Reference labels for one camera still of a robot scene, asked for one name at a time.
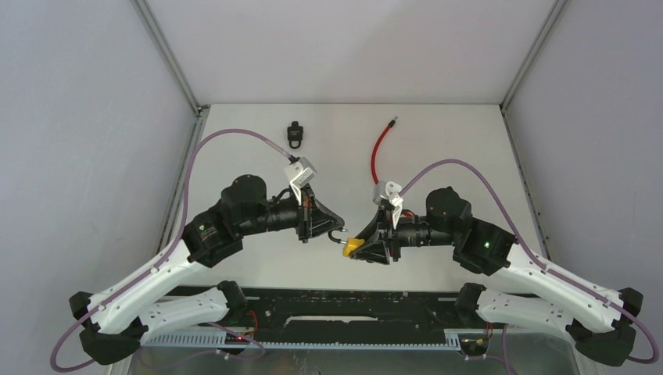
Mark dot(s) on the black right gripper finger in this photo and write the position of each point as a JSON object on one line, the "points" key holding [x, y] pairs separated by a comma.
{"points": [[373, 235], [372, 253]]}

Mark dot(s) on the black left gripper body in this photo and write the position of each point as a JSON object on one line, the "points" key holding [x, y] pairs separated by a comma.
{"points": [[304, 225]]}

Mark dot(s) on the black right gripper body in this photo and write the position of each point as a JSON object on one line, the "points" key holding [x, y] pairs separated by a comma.
{"points": [[392, 236]]}

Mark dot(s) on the yellow padlock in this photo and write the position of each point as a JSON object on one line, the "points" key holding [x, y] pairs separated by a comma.
{"points": [[350, 245]]}

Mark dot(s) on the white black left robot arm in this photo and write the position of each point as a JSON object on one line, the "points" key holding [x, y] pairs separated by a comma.
{"points": [[118, 321]]}

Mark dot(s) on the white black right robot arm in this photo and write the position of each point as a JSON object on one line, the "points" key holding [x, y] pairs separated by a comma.
{"points": [[597, 320]]}

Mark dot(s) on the black padlock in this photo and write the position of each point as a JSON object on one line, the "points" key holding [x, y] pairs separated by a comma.
{"points": [[294, 134]]}

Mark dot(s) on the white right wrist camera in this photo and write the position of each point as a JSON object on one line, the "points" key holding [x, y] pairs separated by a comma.
{"points": [[389, 191]]}

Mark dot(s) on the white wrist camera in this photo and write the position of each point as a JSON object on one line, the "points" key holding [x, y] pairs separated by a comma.
{"points": [[389, 191], [299, 172]]}

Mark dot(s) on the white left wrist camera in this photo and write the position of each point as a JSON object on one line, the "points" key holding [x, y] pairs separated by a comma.
{"points": [[299, 172]]}

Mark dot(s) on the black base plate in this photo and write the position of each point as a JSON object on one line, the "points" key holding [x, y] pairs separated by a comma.
{"points": [[366, 319]]}

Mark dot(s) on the red cable lock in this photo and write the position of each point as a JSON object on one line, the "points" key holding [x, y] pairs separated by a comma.
{"points": [[376, 147]]}

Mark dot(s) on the aluminium frame rail right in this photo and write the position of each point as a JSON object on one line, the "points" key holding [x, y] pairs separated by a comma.
{"points": [[555, 119]]}

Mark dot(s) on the aluminium frame rail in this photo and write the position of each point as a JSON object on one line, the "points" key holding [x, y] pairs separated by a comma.
{"points": [[160, 119], [555, 119]]}

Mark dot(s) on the aluminium frame rail left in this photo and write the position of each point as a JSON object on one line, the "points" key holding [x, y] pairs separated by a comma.
{"points": [[160, 119]]}

